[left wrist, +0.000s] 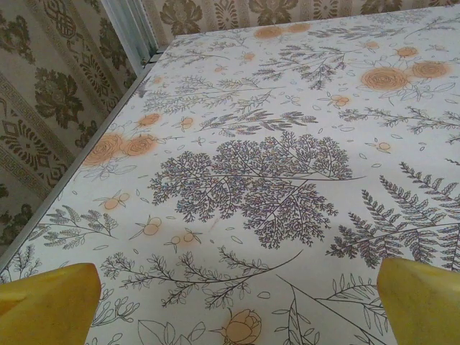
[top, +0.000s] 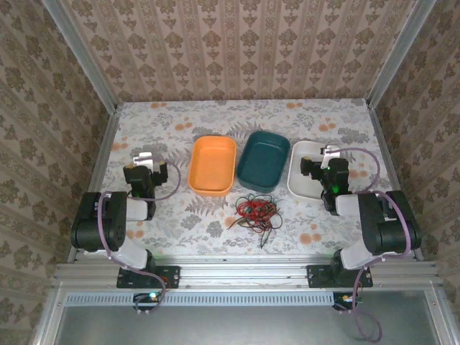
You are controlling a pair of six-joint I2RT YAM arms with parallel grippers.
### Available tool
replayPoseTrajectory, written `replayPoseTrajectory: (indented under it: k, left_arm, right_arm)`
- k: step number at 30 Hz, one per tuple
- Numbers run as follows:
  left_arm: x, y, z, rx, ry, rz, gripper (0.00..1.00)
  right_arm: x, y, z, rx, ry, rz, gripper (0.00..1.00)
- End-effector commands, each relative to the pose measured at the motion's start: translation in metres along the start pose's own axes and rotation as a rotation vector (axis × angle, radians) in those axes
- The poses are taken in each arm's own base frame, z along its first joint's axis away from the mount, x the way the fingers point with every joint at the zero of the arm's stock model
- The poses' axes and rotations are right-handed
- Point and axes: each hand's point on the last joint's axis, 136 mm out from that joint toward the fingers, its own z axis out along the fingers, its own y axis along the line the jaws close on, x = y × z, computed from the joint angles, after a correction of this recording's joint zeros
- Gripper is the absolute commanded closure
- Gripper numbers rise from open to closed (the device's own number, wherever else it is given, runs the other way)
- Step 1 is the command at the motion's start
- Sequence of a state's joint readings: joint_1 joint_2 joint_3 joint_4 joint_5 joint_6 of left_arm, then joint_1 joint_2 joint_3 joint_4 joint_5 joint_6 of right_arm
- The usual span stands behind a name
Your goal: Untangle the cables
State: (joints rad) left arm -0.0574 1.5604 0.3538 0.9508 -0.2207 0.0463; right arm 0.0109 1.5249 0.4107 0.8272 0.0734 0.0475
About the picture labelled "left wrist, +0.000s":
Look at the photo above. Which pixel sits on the aluminium frame post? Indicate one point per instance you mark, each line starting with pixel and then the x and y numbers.
pixel 125 32

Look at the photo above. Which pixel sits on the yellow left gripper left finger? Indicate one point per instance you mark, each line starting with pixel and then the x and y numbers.
pixel 43 309

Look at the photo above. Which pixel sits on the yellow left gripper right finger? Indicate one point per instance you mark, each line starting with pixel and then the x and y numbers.
pixel 424 309

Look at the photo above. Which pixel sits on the floral patterned table cover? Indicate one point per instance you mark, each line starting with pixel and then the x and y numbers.
pixel 251 143

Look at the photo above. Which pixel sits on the aluminium table side rail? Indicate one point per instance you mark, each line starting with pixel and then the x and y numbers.
pixel 72 176

